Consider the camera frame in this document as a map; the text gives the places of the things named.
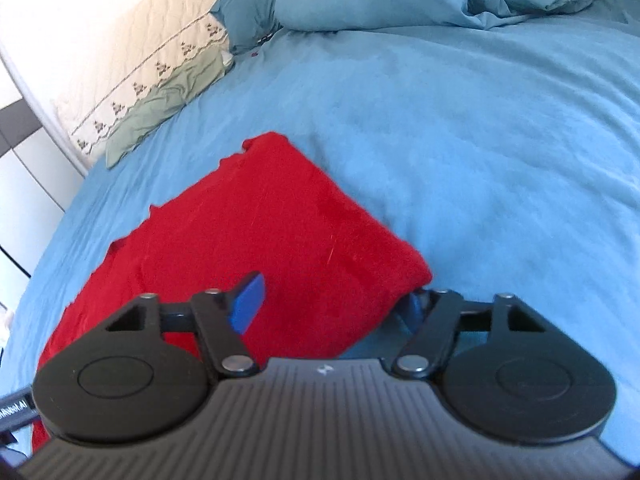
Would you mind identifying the blue bed sheet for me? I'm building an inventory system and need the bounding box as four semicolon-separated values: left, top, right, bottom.
1;0;639;463

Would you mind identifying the green pillow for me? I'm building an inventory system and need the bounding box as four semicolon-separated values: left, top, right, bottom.
104;46;233;168

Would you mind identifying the white and grey wardrobe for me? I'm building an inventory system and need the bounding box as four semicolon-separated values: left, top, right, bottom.
0;58;87;311

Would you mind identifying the cream quilted headboard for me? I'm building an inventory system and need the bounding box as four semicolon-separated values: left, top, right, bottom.
54;0;229;166

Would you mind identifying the dark teal pillow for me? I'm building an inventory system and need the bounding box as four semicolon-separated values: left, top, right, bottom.
209;0;282;55

